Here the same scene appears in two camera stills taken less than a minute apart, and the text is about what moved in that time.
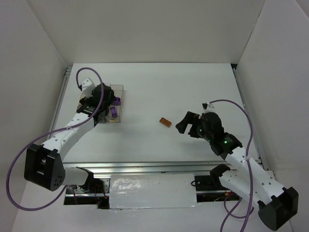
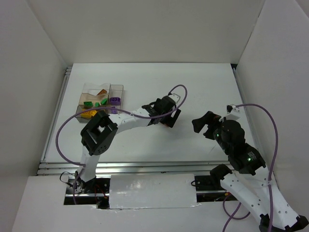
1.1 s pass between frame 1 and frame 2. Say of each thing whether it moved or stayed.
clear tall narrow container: stayed
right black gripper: moved
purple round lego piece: stayed
